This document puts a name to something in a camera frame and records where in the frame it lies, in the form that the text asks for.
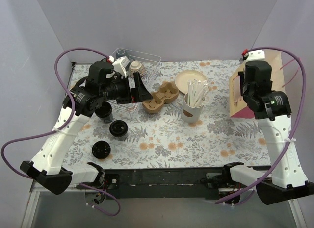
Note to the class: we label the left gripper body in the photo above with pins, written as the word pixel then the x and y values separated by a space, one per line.
pixel 131 89

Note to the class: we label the white wire dish rack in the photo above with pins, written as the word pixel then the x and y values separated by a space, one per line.
pixel 151 63

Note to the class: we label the cream round plate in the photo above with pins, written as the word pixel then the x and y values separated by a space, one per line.
pixel 183 77

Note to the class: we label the black mounting rail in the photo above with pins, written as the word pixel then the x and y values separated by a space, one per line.
pixel 204 183

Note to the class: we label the patterned ceramic bowl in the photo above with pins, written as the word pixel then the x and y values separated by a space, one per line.
pixel 136 67

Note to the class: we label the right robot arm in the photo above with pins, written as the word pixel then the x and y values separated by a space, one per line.
pixel 285 179

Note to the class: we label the white straw holder cup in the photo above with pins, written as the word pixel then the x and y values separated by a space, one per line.
pixel 194 100

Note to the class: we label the floral table mat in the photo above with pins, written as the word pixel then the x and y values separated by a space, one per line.
pixel 164 140

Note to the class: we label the brown cardboard cup carrier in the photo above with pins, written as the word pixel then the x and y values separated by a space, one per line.
pixel 166 94

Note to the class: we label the grey blue mug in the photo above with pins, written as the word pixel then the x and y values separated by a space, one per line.
pixel 121 53

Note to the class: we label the black takeout coffee cup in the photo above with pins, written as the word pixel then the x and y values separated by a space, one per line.
pixel 105 112

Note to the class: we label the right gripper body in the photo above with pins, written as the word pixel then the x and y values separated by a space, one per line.
pixel 244 84

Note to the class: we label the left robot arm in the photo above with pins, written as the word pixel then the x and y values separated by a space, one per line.
pixel 106 81

